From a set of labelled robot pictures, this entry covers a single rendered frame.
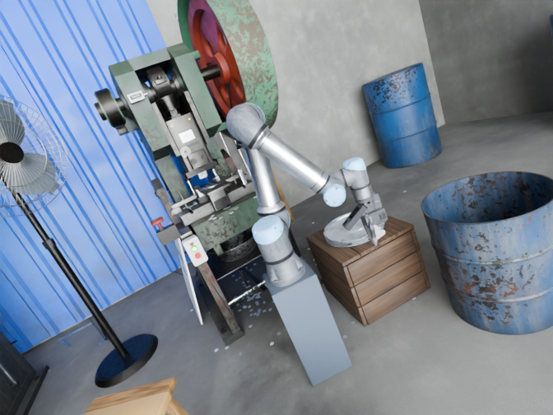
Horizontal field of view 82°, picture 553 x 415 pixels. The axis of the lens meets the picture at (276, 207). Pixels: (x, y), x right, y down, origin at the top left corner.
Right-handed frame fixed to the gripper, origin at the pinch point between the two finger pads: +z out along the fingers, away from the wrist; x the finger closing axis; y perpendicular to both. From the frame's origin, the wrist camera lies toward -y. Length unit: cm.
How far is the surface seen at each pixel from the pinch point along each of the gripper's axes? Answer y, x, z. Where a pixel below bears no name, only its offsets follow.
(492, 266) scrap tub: 27.6, -27.5, 9.9
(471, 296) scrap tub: 22.4, -20.4, 24.3
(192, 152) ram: -60, 63, -57
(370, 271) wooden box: -3.2, 6.3, 16.0
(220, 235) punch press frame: -63, 46, -13
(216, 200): -58, 54, -30
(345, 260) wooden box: -12.2, 5.5, 5.7
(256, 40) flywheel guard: -9, 45, -92
